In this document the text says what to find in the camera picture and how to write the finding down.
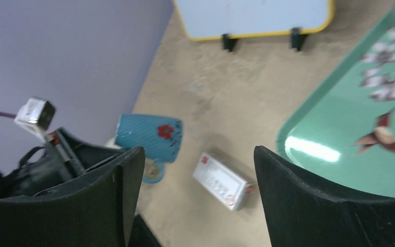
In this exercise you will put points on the blue teal mug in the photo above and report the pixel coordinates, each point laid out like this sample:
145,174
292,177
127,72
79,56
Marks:
160,136

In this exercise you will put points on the white whiteboard yellow frame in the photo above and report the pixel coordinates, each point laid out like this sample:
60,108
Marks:
232,20

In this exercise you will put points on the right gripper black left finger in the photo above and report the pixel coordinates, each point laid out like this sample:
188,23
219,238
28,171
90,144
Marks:
95,209

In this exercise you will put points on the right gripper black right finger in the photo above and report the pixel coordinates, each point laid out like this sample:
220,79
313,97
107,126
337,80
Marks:
304,209

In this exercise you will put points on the small white card box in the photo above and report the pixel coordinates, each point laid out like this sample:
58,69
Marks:
224,181

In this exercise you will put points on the green floral tray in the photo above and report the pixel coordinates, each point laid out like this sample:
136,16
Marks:
345,131

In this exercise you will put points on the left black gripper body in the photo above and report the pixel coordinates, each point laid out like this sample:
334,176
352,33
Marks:
62,158

